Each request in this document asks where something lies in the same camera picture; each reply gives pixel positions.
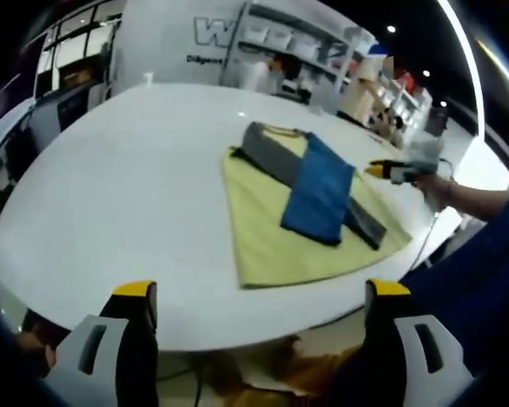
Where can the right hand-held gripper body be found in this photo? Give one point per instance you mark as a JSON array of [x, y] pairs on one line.
[[411, 169]]

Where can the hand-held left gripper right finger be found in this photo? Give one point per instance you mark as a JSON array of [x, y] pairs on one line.
[[390, 347]]

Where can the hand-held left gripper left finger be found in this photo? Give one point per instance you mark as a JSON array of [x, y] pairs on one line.
[[119, 347]]

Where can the yellow garment with blue grey sleeves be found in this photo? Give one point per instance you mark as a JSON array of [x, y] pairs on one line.
[[263, 237]]

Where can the person's right hand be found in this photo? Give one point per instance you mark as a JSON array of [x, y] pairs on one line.
[[434, 186]]

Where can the operator in blue sleeve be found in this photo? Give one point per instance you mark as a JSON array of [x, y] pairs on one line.
[[483, 297]]

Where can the ceiling light strip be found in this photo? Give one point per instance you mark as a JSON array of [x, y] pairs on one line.
[[466, 63]]

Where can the recessed ceiling lights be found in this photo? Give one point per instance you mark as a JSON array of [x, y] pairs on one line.
[[391, 29]]

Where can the grey storage shelf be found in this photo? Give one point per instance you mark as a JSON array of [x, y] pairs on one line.
[[305, 42]]

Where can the cardboard box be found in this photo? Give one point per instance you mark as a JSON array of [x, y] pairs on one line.
[[74, 78]]

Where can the glass partition window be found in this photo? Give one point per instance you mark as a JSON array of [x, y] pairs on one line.
[[76, 46]]

